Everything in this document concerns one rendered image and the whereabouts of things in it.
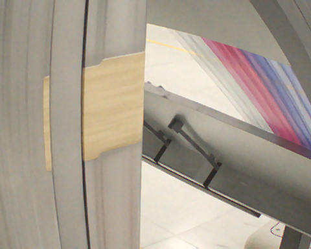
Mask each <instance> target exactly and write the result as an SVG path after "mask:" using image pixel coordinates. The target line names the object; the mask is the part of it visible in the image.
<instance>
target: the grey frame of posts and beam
mask: <svg viewBox="0 0 311 249"><path fill-rule="evenodd" d="M53 4H54V0H0V249H61V244H60V238H59V231H58V223H57V216H56V207H55V199H54V188H53V177H52V161H51V134H50V115H49V97H50V96H49V82H50V78H49V72H50V61H51V59H50V53H51V32H52V15H53ZM147 12H148V0H86V11H85V17H86V18H85V27H84V45H83V57H82V116H81V133H82V166H83V183H84V206H85V216H86V226H87V242H88V249H140V238H141V229H140V221H141V165H142V145H143V104H144V65H145V49H146V29H147Z"/></svg>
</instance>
